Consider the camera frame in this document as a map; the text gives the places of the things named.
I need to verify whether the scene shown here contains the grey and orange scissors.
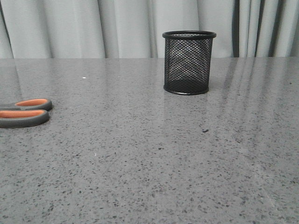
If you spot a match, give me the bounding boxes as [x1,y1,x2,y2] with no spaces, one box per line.
[0,98,52,128]

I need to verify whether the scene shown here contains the black mesh pen bucket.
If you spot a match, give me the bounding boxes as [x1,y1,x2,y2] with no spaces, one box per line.
[162,30,216,95]

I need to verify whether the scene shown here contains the grey curtain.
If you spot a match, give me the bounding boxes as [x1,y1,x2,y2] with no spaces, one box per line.
[0,0,299,58]

